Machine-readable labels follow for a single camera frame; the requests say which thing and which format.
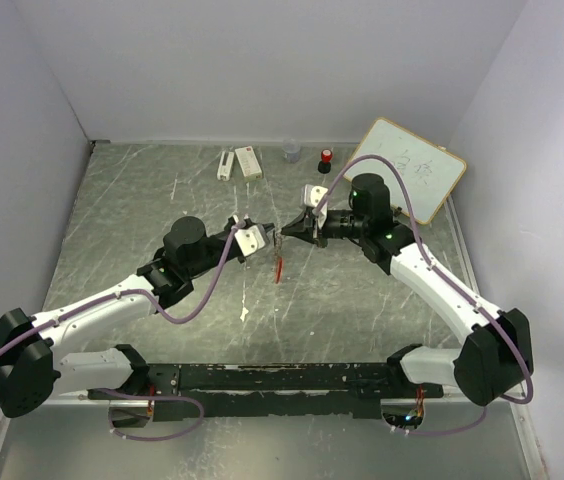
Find purple cable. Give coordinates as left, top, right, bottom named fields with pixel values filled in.
left=0, top=215, right=253, bottom=441
left=311, top=154, right=534, bottom=437

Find red handle keyring chain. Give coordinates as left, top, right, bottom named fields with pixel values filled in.
left=271, top=228, right=285, bottom=285

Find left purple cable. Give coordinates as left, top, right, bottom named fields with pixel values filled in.
left=0, top=215, right=253, bottom=441

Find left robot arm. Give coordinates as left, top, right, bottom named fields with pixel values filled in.
left=0, top=216, right=274, bottom=418

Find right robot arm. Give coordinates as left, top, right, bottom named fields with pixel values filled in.
left=281, top=174, right=533, bottom=406

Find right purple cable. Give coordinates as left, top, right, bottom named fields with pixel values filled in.
left=311, top=154, right=534, bottom=437

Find red black stamp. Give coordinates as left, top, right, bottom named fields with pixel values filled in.
left=317, top=149, right=333, bottom=174

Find white stapler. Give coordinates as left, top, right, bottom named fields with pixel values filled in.
left=216, top=150, right=235, bottom=182

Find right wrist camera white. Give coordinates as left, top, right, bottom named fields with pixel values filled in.
left=301, top=184, right=328, bottom=228

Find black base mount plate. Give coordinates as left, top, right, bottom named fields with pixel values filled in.
left=86, top=362, right=446, bottom=422

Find white staples box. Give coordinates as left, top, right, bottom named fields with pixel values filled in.
left=234, top=146, right=263, bottom=182

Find clear paperclip jar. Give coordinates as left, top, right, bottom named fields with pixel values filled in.
left=282, top=138, right=301, bottom=163

